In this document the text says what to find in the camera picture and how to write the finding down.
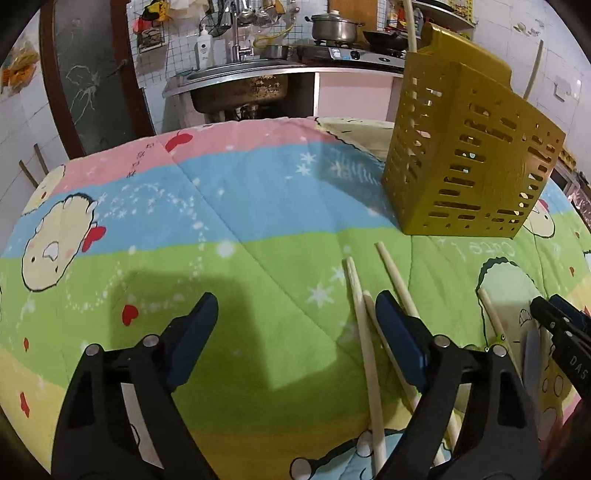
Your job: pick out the rectangular wooden cutting board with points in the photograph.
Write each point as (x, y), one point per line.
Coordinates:
(355, 11)

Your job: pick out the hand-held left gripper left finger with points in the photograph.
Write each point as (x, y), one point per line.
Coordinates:
(194, 341)

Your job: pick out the white hanging bag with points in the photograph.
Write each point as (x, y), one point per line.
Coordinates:
(182, 7)

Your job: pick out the steel sink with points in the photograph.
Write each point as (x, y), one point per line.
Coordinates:
(240, 87)

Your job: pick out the leaning wooden stick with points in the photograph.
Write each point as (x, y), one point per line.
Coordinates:
(40, 158)
(27, 173)

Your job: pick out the steel corner shelf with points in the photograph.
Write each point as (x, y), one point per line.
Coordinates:
(457, 11)

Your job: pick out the steel pot with lid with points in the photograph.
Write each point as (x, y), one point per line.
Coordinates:
(334, 27)

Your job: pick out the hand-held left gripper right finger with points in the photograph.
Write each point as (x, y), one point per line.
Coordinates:
(401, 341)

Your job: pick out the steel faucet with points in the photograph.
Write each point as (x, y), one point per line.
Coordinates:
(238, 37)

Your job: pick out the wooden chopstick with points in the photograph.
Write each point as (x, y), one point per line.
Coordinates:
(410, 27)
(534, 69)
(397, 281)
(369, 304)
(494, 318)
(364, 350)

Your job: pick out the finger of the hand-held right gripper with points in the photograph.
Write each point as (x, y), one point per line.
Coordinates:
(565, 350)
(575, 318)

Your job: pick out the row of hanging steel utensils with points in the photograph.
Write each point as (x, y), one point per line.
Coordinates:
(258, 11)

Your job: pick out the white wall socket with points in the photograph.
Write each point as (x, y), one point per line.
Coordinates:
(565, 88)

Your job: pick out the yellow slotted utensil holder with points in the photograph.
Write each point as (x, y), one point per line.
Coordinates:
(461, 161)

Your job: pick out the black wok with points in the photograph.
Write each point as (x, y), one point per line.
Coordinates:
(385, 39)

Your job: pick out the dark door with frosted glass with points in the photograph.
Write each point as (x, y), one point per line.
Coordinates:
(87, 69)

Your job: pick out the pink cabinet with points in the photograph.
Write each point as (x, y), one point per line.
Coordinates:
(355, 94)

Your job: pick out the small steel pot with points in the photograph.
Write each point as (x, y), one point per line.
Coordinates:
(274, 51)

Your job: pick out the printed cartoon blanket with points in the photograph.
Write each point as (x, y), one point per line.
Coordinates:
(231, 207)

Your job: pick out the steel gas stove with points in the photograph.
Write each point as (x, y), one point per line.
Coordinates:
(351, 53)

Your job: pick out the hanging snack bags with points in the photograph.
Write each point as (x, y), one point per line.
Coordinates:
(18, 67)

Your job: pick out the white soap pump bottle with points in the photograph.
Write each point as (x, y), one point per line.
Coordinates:
(203, 48)

